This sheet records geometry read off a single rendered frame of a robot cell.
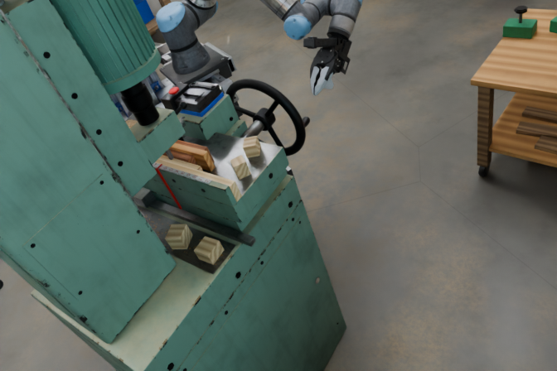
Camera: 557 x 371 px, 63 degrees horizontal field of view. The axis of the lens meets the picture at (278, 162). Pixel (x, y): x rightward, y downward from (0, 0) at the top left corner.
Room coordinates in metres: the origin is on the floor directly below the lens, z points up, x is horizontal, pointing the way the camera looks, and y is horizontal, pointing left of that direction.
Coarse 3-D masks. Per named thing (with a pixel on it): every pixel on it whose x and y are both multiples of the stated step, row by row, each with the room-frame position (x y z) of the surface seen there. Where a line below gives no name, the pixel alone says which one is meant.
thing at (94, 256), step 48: (0, 48) 0.71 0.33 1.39; (0, 96) 0.68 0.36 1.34; (48, 96) 0.72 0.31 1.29; (0, 144) 0.65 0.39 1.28; (48, 144) 0.68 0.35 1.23; (0, 192) 0.61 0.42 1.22; (48, 192) 0.65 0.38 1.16; (96, 192) 0.69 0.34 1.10; (0, 240) 0.58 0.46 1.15; (48, 240) 0.61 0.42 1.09; (96, 240) 0.65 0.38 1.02; (144, 240) 0.71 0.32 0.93; (48, 288) 0.58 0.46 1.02; (96, 288) 0.62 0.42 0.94; (144, 288) 0.66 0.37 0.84
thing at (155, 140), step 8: (160, 112) 0.95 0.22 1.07; (168, 112) 0.94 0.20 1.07; (160, 120) 0.91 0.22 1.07; (168, 120) 0.92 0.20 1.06; (176, 120) 0.93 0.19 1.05; (136, 128) 0.92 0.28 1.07; (144, 128) 0.90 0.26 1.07; (152, 128) 0.89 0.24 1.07; (160, 128) 0.90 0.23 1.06; (168, 128) 0.91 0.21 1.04; (176, 128) 0.93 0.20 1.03; (136, 136) 0.89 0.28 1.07; (144, 136) 0.87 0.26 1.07; (152, 136) 0.88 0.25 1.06; (160, 136) 0.89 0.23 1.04; (168, 136) 0.91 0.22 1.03; (176, 136) 0.92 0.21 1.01; (144, 144) 0.86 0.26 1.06; (152, 144) 0.88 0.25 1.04; (160, 144) 0.89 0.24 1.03; (168, 144) 0.90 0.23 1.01; (152, 152) 0.87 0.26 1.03; (160, 152) 0.88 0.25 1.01; (152, 160) 0.86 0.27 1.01
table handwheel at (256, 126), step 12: (240, 84) 1.17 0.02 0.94; (252, 84) 1.14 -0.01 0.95; (264, 84) 1.12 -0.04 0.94; (276, 96) 1.09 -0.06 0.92; (240, 108) 1.22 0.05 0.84; (264, 108) 1.17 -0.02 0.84; (288, 108) 1.07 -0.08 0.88; (264, 120) 1.13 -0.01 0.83; (300, 120) 1.06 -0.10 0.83; (252, 132) 1.10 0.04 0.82; (300, 132) 1.05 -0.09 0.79; (300, 144) 1.06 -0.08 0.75
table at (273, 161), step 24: (240, 120) 1.11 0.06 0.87; (216, 144) 0.99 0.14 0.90; (240, 144) 0.95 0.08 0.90; (264, 144) 0.92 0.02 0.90; (216, 168) 0.89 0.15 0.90; (264, 168) 0.83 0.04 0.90; (168, 192) 0.92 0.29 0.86; (240, 192) 0.78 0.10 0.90; (264, 192) 0.81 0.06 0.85; (240, 216) 0.74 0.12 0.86
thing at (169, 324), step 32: (288, 192) 0.86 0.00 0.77; (160, 224) 0.88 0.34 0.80; (192, 224) 0.84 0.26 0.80; (256, 224) 0.76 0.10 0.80; (192, 256) 0.74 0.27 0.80; (224, 256) 0.70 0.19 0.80; (256, 256) 0.74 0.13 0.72; (160, 288) 0.68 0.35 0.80; (192, 288) 0.65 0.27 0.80; (224, 288) 0.66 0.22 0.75; (64, 320) 0.72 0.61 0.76; (160, 320) 0.60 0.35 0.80; (192, 320) 0.59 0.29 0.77; (128, 352) 0.55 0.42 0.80; (160, 352) 0.53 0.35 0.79
